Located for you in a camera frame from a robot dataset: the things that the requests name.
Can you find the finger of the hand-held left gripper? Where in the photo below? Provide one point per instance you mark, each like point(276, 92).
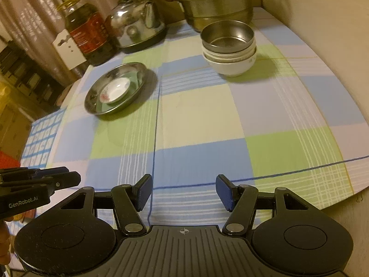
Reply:
point(63, 179)
point(52, 171)

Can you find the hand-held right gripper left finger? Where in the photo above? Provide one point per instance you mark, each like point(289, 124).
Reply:
point(144, 192)

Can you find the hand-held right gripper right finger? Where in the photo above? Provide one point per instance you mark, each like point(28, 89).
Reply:
point(223, 192)

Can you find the stainless steel plate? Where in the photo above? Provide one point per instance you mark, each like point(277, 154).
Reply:
point(94, 92)

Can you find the small floral saucer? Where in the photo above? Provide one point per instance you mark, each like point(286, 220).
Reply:
point(115, 89)

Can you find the white ceramic bowl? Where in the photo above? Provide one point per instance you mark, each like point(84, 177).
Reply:
point(230, 69)

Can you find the cream plastic bowl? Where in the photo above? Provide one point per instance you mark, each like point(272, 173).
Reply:
point(227, 56)

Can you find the stainless steel bowl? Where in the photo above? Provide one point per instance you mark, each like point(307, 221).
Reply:
point(227, 34)

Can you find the person's left hand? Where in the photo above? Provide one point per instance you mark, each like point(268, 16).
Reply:
point(5, 236)

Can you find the blue grid cloth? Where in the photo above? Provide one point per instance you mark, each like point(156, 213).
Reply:
point(40, 138)

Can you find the red bag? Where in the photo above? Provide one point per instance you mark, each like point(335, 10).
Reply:
point(7, 160)

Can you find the cardboard box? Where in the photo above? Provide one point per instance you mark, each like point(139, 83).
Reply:
point(14, 127)

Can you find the checked tablecloth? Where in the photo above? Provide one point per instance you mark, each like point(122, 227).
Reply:
point(259, 121)

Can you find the yellow plastic bag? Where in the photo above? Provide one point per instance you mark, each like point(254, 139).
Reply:
point(5, 92)

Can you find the black rack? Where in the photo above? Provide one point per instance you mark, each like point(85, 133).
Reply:
point(26, 75)

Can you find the white carton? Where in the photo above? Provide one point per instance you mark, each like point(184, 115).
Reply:
point(66, 52)

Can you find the large cooking oil bottle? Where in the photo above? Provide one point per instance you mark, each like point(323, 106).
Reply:
point(86, 34)

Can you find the stainless steel kettle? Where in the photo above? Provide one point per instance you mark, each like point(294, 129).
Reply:
point(135, 26)

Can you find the beige curtain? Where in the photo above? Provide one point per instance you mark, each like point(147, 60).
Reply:
point(34, 0)

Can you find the stainless steel steamer pot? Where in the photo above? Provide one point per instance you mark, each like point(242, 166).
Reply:
point(213, 5)

